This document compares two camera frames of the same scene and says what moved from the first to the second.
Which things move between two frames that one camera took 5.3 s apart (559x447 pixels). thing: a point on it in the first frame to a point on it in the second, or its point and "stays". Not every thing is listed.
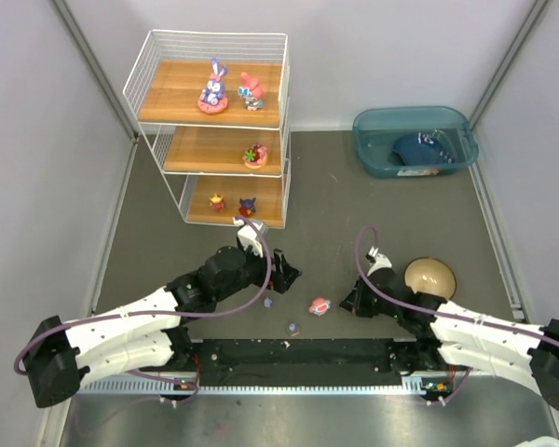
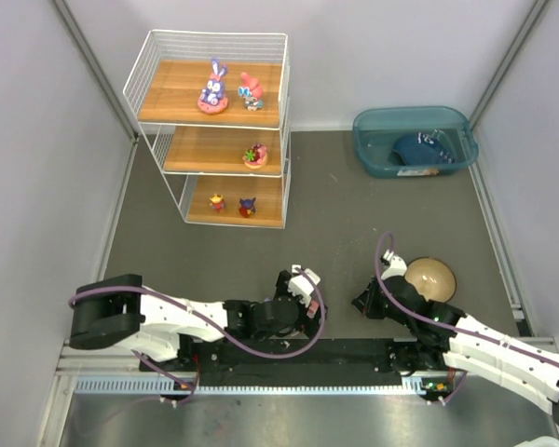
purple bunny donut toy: [214, 99] stays
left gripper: [277, 269] to [318, 315]
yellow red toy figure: [217, 202] stays
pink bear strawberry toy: [256, 156] stays
